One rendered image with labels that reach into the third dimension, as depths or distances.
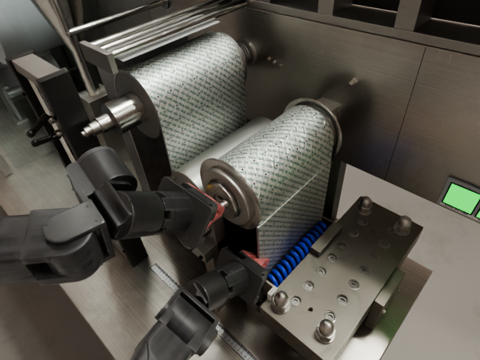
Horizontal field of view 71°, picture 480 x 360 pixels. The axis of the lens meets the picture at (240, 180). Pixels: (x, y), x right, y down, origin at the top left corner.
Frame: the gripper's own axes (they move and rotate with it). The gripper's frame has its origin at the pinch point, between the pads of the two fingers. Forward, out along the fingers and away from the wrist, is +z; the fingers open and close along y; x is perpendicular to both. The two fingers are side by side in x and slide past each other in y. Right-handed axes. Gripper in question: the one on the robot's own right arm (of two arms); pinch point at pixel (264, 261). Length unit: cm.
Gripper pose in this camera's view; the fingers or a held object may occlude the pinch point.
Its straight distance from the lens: 71.4
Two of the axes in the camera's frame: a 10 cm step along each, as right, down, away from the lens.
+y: 7.3, 4.4, -5.2
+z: 6.2, -1.1, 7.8
